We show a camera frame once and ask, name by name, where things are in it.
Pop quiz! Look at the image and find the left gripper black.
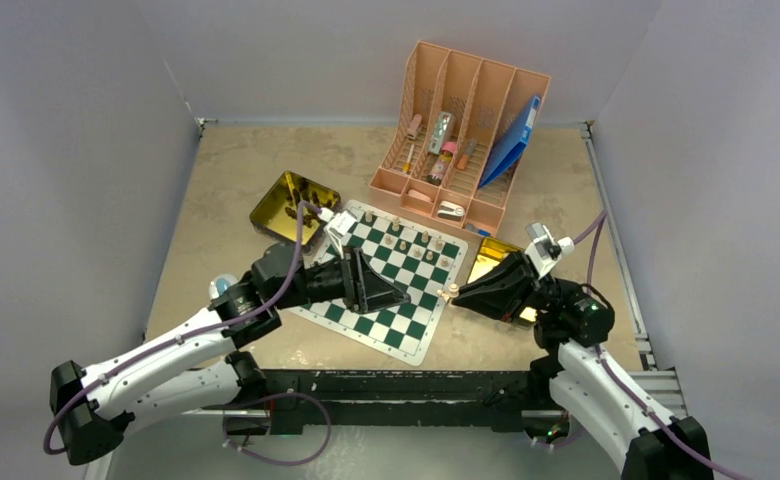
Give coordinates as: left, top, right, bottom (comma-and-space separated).
273, 245, 409, 312

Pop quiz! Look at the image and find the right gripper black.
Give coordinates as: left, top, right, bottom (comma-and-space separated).
450, 248, 582, 320

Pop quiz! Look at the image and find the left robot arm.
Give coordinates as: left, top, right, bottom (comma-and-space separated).
43, 243, 410, 466

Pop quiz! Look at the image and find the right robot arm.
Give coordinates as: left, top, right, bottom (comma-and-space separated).
451, 252, 713, 479

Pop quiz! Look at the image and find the gold tin with white pieces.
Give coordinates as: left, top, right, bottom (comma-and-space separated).
466, 237, 536, 330

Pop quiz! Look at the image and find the green white chess board mat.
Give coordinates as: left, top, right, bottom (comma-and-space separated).
290, 200, 468, 366

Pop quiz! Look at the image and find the gold tin with dark pieces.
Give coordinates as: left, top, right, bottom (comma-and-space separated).
249, 171, 342, 243

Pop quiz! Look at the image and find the white queen lying in tin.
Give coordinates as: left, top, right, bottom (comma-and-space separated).
437, 283, 460, 302

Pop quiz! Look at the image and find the blue grey stamp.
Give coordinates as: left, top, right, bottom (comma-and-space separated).
464, 223, 491, 237

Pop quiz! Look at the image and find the white stapler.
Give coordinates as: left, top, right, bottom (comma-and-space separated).
436, 201, 466, 222

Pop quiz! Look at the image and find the blue folder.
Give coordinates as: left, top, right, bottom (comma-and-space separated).
478, 94, 542, 189

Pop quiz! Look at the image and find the pink capped bottle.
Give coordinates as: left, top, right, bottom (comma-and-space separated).
426, 141, 457, 185

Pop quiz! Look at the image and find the white blue round disc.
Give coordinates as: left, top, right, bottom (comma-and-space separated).
208, 274, 238, 300

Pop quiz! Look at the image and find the grey box in organizer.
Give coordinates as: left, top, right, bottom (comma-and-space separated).
427, 111, 455, 155

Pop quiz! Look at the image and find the pink desk organizer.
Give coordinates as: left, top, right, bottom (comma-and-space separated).
370, 41, 551, 241

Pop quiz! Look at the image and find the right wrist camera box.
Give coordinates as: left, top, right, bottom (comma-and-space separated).
525, 222, 575, 279

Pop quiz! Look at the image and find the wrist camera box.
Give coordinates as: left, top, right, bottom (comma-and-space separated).
319, 207, 357, 257
525, 222, 575, 279

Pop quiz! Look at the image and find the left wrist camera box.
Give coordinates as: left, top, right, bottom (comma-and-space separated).
319, 207, 357, 257

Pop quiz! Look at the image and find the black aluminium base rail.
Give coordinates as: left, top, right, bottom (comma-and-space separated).
85, 368, 703, 480

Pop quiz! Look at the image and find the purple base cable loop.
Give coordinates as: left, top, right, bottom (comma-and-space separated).
220, 390, 334, 465

